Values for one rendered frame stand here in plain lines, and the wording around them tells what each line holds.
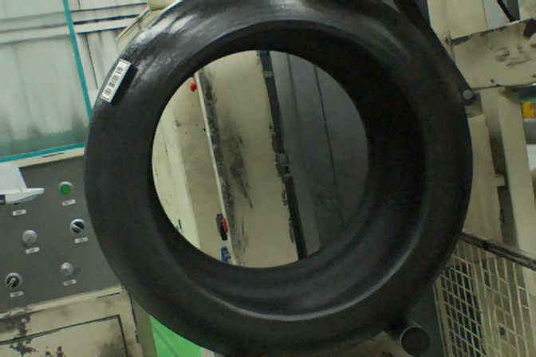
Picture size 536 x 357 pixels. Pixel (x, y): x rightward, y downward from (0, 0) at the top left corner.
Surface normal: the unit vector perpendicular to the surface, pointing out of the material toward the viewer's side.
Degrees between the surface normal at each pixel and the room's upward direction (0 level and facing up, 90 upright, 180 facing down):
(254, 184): 90
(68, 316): 90
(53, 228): 90
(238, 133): 90
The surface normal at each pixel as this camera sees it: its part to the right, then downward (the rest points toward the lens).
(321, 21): 0.18, -0.11
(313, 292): -0.18, -0.72
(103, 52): 0.38, 0.04
